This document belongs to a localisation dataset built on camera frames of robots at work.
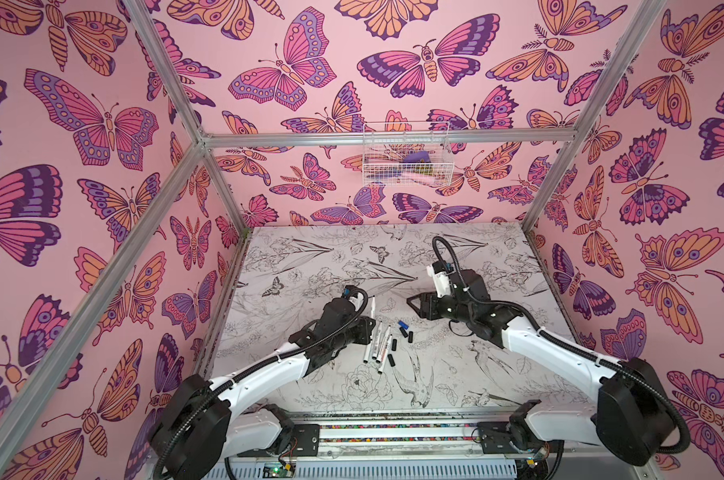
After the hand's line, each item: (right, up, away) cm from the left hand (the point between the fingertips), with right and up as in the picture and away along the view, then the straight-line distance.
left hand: (377, 319), depth 82 cm
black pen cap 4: (+4, -13, +5) cm, 15 cm away
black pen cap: (+10, -7, +9) cm, 16 cm away
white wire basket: (+10, +50, +14) cm, 53 cm away
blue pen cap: (+9, -4, +12) cm, 16 cm away
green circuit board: (-25, -35, -9) cm, 44 cm away
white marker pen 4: (+2, -13, +4) cm, 13 cm away
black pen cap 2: (+9, -7, +10) cm, 15 cm away
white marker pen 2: (-3, -11, +6) cm, 13 cm away
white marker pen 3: (+2, -9, +8) cm, 12 cm away
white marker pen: (-1, +3, +1) cm, 3 cm away
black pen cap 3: (+5, -9, +8) cm, 13 cm away
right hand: (+10, +7, 0) cm, 12 cm away
